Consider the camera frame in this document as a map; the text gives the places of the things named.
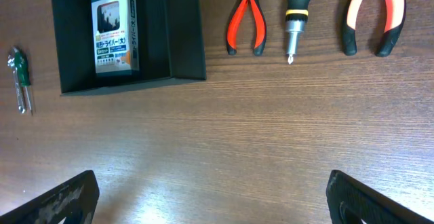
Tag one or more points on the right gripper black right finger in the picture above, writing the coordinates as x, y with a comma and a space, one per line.
350, 201

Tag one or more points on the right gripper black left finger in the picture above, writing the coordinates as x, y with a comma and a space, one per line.
73, 201

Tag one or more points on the green handled small screwdriver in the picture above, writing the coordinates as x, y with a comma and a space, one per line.
21, 65

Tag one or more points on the orange black long nose pliers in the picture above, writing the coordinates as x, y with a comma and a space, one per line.
396, 15

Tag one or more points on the yellow black stubby screwdriver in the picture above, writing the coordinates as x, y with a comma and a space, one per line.
296, 18

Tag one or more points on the black open cardboard box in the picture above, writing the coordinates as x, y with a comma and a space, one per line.
170, 47

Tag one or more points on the white blue screwdriver set box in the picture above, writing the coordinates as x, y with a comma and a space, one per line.
115, 33

